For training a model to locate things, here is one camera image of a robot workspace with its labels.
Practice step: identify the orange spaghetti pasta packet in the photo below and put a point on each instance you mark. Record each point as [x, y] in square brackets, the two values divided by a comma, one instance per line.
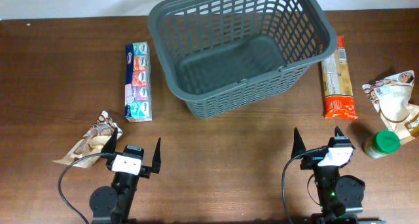
[337, 87]

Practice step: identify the brown snack pouch left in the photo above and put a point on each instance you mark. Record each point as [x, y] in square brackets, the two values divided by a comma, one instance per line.
[94, 140]

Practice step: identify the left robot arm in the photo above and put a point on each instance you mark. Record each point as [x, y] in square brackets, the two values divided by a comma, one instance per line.
[111, 204]

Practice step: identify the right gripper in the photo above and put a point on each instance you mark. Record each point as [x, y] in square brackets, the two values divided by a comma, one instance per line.
[313, 160]

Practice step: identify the green lidded jar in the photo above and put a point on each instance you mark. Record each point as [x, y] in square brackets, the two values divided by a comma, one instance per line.
[381, 144]

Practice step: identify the grey plastic shopping basket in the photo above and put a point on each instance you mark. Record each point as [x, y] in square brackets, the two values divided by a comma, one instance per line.
[219, 55]

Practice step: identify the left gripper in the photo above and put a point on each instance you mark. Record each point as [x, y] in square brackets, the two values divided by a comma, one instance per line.
[146, 171]

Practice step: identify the white rice pouch right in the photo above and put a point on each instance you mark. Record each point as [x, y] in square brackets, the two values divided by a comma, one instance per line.
[390, 97]

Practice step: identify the Kleenex tissue multipack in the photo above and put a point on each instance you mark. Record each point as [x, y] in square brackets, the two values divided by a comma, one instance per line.
[137, 92]

